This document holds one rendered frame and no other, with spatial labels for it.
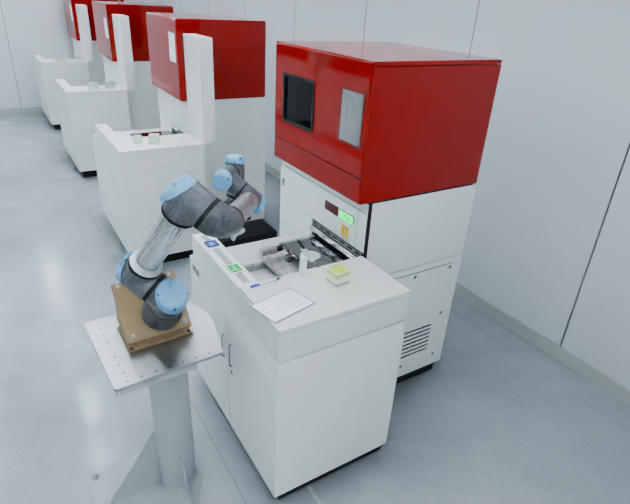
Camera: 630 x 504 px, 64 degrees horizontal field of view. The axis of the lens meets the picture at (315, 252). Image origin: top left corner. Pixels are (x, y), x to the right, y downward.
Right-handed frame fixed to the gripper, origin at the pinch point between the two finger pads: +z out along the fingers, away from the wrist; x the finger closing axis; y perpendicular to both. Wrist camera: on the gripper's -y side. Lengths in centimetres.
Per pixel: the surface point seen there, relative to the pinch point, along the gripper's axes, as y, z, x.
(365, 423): 43, 82, -50
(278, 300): 5.4, 13.8, -32.1
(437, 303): 116, 57, -16
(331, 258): 51, 21, -1
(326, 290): 26.6, 14.2, -33.8
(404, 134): 74, -41, -15
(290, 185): 59, 3, 54
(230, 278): -3.8, 14.7, -6.9
